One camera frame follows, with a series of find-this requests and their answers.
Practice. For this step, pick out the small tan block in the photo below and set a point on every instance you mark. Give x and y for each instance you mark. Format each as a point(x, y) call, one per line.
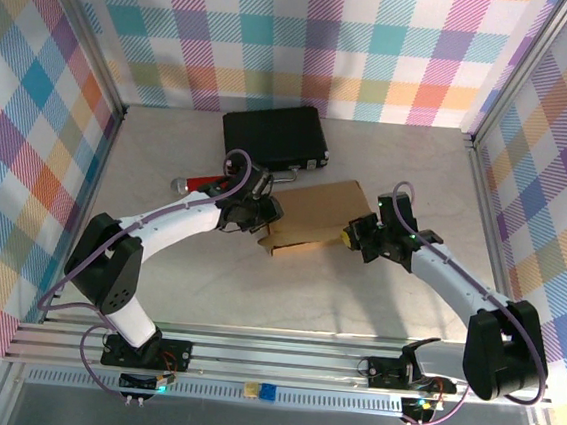
point(251, 389)

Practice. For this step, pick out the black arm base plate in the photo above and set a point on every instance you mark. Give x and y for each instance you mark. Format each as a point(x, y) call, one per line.
point(383, 373)
point(174, 353)

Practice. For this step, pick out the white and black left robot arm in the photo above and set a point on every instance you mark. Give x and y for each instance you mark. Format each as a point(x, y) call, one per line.
point(172, 222)

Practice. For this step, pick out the aluminium corner post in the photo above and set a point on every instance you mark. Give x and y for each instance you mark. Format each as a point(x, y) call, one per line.
point(86, 28)
point(520, 69)

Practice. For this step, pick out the small controller board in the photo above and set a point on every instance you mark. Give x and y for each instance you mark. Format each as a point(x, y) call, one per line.
point(139, 382)
point(420, 409)

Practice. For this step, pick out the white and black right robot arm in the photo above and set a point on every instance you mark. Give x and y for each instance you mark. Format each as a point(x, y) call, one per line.
point(457, 284)

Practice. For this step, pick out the small blue block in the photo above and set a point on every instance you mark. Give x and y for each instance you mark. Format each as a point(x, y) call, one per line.
point(268, 392)

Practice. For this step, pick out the perforated metal strip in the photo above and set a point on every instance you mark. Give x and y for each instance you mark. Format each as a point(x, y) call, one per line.
point(320, 402)

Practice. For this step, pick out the brown cardboard box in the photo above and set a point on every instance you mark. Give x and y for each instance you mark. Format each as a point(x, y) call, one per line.
point(313, 215)

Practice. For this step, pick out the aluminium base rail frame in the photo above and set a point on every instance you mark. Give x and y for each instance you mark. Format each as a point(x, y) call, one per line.
point(274, 360)

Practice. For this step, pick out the red toy microphone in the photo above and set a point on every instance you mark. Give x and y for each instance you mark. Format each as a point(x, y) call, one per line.
point(198, 182)

